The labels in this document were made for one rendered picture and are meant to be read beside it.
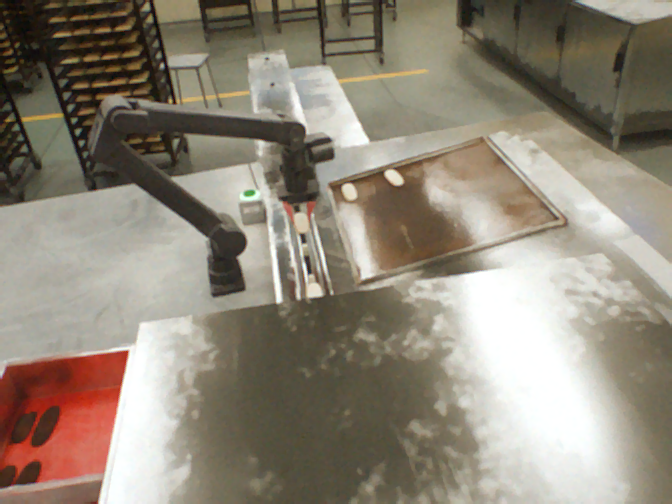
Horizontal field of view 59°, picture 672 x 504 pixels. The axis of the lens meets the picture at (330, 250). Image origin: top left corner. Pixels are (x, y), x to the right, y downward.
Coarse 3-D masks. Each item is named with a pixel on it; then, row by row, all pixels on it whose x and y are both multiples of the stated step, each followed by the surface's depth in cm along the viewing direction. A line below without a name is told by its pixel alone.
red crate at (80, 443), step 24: (24, 408) 118; (72, 408) 117; (96, 408) 117; (72, 432) 112; (96, 432) 112; (0, 456) 109; (24, 456) 108; (48, 456) 108; (72, 456) 108; (96, 456) 107
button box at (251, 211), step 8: (240, 192) 174; (256, 192) 173; (240, 200) 170; (248, 200) 169; (256, 200) 169; (240, 208) 170; (248, 208) 170; (256, 208) 171; (264, 208) 174; (248, 216) 172; (256, 216) 172; (264, 216) 173
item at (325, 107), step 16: (304, 80) 283; (320, 80) 282; (336, 80) 280; (304, 96) 264; (320, 96) 263; (336, 96) 261; (304, 112) 248; (320, 112) 246; (336, 112) 245; (352, 112) 243; (320, 128) 232; (336, 128) 230; (352, 128) 229; (256, 144) 223; (336, 144) 217; (352, 144) 216
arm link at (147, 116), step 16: (128, 112) 115; (144, 112) 117; (160, 112) 120; (176, 112) 122; (192, 112) 123; (208, 112) 125; (224, 112) 128; (240, 112) 130; (128, 128) 116; (144, 128) 117; (160, 128) 122; (176, 128) 123; (192, 128) 125; (208, 128) 126; (224, 128) 128; (240, 128) 129; (256, 128) 131; (272, 128) 132; (288, 128) 134; (304, 128) 136; (288, 144) 136
